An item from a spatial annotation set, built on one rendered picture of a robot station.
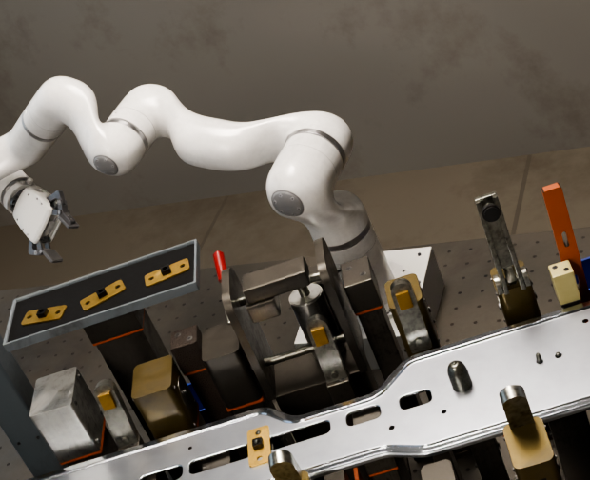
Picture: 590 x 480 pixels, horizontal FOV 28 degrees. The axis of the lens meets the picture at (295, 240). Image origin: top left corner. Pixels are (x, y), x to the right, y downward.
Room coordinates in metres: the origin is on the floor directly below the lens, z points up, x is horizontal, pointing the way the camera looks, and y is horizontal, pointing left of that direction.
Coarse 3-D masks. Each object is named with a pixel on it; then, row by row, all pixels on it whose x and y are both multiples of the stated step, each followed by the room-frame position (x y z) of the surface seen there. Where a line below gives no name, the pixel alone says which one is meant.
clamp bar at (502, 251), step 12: (492, 192) 1.57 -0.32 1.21; (480, 204) 1.56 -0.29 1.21; (492, 204) 1.53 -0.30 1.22; (480, 216) 1.55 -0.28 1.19; (492, 216) 1.53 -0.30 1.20; (492, 228) 1.56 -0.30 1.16; (504, 228) 1.54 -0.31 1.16; (492, 240) 1.55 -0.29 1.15; (504, 240) 1.55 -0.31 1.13; (492, 252) 1.54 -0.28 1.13; (504, 252) 1.55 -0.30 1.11; (504, 264) 1.55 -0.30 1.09; (516, 264) 1.53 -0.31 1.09; (504, 288) 1.53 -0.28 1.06
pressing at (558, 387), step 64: (576, 320) 1.46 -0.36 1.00; (384, 384) 1.49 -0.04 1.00; (448, 384) 1.44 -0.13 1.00; (512, 384) 1.38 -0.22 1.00; (576, 384) 1.32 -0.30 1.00; (128, 448) 1.60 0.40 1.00; (192, 448) 1.54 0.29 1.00; (320, 448) 1.42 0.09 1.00; (384, 448) 1.36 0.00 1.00; (448, 448) 1.31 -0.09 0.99
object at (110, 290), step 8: (120, 280) 1.86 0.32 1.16; (104, 288) 1.84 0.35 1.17; (112, 288) 1.84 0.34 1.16; (120, 288) 1.83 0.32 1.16; (88, 296) 1.85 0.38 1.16; (96, 296) 1.84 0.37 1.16; (104, 296) 1.83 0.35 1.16; (112, 296) 1.82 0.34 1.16; (88, 304) 1.82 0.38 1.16; (96, 304) 1.81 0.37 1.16
